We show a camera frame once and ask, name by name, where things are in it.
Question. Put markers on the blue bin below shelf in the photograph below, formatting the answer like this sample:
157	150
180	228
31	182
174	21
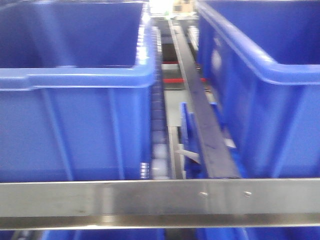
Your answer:
194	169

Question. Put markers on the white roller track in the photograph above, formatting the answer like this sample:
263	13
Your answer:
159	167

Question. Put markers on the large blue bin left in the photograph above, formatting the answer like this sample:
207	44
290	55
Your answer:
76	80

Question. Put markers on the large blue bin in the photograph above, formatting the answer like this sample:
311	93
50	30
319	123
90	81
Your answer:
262	58
76	80

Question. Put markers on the large blue bin right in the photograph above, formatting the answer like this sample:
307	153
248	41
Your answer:
262	58

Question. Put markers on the dark steel divider rail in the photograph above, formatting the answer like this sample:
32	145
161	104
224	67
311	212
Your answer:
214	153

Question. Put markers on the steel front shelf rail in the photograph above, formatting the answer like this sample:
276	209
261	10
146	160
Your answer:
133	204

